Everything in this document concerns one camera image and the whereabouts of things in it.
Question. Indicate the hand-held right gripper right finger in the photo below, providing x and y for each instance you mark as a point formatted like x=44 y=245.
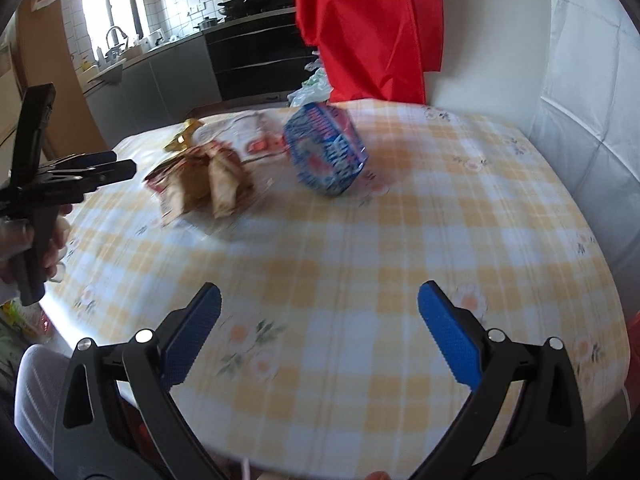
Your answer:
x=450 y=332

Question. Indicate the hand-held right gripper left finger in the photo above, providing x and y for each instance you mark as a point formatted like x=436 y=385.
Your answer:
x=192 y=332

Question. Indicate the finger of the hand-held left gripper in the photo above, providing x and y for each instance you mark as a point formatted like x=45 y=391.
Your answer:
x=107 y=172
x=90 y=159

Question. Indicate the red brown snack packet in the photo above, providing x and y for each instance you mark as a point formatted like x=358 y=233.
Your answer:
x=180 y=185

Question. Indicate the gold foil wrapper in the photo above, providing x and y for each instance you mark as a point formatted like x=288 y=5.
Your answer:
x=184 y=135

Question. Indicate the dark red wrapper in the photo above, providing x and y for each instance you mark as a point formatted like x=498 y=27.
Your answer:
x=137 y=430

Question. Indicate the clear plastic tray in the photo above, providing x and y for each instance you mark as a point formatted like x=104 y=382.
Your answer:
x=235 y=132

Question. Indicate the blue white snack packet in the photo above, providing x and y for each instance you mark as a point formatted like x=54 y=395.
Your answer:
x=325 y=150

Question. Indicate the person's left hand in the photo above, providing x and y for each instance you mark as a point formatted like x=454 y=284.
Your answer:
x=57 y=240

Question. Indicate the grey lower cabinets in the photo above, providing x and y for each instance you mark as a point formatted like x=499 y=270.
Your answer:
x=165 y=85

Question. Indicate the kitchen faucet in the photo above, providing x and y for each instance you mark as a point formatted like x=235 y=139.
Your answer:
x=116 y=40

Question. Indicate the yellow checked tablecloth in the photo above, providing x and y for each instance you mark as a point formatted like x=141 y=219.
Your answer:
x=350 y=260

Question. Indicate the white kettle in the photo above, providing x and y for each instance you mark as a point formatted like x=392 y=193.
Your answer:
x=156 y=37

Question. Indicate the kitchen window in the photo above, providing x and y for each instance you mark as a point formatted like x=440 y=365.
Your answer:
x=107 y=0

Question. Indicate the steel pot with lid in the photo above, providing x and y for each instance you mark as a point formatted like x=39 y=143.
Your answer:
x=207 y=23

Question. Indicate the black built-in oven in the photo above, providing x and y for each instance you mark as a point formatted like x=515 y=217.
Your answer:
x=260 y=60

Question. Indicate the gas hob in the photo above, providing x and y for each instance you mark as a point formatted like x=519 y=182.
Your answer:
x=257 y=9

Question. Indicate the plastic bags on floor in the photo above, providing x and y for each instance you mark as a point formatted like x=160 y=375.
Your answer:
x=312 y=87

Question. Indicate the red apron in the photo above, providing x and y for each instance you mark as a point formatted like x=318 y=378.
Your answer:
x=360 y=35

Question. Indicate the wooden door frame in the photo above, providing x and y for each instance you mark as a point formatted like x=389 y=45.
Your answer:
x=65 y=60

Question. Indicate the white creased wall sheet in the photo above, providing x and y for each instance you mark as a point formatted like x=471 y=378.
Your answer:
x=590 y=85

